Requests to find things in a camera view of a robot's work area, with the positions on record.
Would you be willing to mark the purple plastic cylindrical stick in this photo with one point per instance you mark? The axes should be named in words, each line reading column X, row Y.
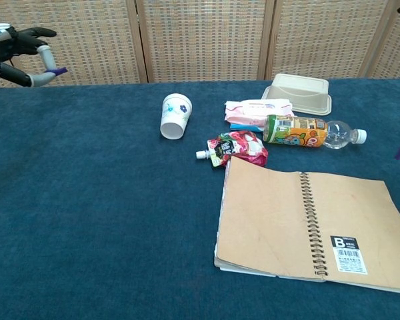
column 60, row 70

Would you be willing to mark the brown spiral notebook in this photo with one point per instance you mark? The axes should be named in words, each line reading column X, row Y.
column 270, row 216

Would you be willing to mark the white floral paper cup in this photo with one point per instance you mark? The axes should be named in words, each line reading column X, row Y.
column 175, row 115

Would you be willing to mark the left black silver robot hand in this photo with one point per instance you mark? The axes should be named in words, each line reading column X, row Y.
column 16, row 45

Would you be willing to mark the blue tissue pack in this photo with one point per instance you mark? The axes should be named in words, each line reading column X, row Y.
column 243, row 126

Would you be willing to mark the beige takeaway food box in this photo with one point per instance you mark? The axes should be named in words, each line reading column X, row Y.
column 300, row 91

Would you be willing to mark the orange label plastic bottle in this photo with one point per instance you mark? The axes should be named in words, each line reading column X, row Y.
column 296, row 131

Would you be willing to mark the blue carpet table mat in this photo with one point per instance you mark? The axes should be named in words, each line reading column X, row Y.
column 103, row 216

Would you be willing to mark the pink wet wipes pack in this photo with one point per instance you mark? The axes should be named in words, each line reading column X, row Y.
column 250, row 111

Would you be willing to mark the red juice spout pouch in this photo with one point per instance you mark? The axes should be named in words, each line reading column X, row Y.
column 240, row 146

